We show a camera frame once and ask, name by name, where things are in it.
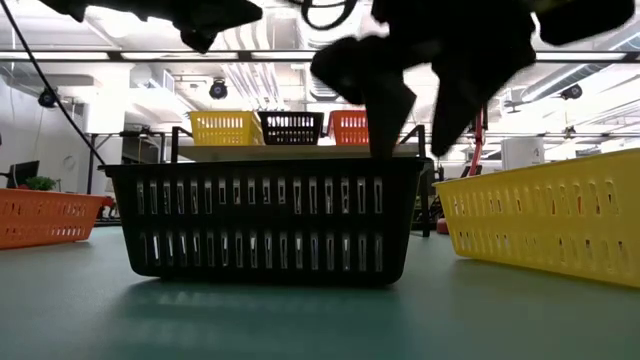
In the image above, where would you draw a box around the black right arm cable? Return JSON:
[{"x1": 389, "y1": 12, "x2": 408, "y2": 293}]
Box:
[{"x1": 298, "y1": 0, "x2": 359, "y2": 32}]

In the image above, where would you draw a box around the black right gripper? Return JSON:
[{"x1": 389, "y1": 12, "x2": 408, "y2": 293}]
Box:
[{"x1": 309, "y1": 0, "x2": 537, "y2": 162}]

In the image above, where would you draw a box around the black background desk frame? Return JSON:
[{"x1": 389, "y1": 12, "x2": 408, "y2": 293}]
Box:
[{"x1": 83, "y1": 130, "x2": 174, "y2": 197}]

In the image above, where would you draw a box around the black plastic basket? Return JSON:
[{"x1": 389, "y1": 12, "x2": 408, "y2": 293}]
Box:
[
  {"x1": 256, "y1": 110, "x2": 326, "y2": 147},
  {"x1": 98, "y1": 156, "x2": 435, "y2": 289}
]

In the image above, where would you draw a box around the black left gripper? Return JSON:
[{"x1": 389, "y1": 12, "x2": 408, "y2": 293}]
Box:
[{"x1": 114, "y1": 0, "x2": 265, "y2": 55}]

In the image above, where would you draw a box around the green plant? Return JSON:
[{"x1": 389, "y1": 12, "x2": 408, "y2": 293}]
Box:
[{"x1": 24, "y1": 175, "x2": 58, "y2": 192}]

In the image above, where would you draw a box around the black monitor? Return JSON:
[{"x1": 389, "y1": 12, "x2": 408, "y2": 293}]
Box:
[{"x1": 5, "y1": 160, "x2": 41, "y2": 190}]

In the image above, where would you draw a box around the orange plastic basket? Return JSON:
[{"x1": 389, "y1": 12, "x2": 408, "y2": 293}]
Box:
[
  {"x1": 326, "y1": 109, "x2": 372, "y2": 147},
  {"x1": 0, "y1": 187, "x2": 109, "y2": 251}
]

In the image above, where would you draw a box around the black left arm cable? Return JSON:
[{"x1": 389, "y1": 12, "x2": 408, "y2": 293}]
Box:
[{"x1": 0, "y1": 0, "x2": 108, "y2": 154}]

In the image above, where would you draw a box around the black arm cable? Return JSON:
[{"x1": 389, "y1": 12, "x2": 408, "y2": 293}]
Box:
[
  {"x1": 0, "y1": 0, "x2": 108, "y2": 154},
  {"x1": 298, "y1": 0, "x2": 359, "y2": 32}
]

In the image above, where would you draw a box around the white cylinder container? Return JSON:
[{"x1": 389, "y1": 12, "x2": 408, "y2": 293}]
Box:
[{"x1": 500, "y1": 135, "x2": 546, "y2": 172}]

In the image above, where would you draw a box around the yellow plastic basket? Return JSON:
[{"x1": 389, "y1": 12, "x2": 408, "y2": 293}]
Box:
[
  {"x1": 188, "y1": 109, "x2": 265, "y2": 147},
  {"x1": 431, "y1": 147, "x2": 640, "y2": 290}
]

